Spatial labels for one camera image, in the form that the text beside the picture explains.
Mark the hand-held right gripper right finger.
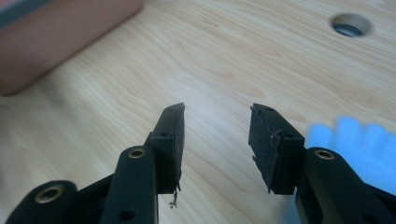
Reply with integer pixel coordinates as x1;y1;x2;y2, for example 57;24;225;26
247;103;306;196

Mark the pink bin with grey rim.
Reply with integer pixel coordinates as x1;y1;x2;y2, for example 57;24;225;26
0;0;144;97

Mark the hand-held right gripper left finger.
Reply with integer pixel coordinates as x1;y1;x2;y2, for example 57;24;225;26
144;102;187;195

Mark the blue glove with grey cuff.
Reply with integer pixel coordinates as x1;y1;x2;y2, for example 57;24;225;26
304;116;396;195

